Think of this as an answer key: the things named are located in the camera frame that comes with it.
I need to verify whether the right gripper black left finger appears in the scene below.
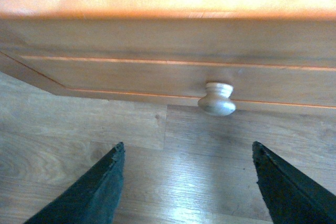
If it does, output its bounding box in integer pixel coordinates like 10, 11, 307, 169
25, 142, 125, 223

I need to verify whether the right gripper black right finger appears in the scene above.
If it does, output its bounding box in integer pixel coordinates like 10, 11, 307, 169
252, 141, 335, 223

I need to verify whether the round wooden drawer knob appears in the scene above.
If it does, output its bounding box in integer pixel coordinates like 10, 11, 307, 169
197, 82, 236, 116

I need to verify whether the wooden top drawer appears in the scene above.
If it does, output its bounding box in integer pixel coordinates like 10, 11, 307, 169
0, 18, 336, 109

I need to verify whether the wooden nightstand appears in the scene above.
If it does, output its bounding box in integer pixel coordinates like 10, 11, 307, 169
1, 0, 335, 68

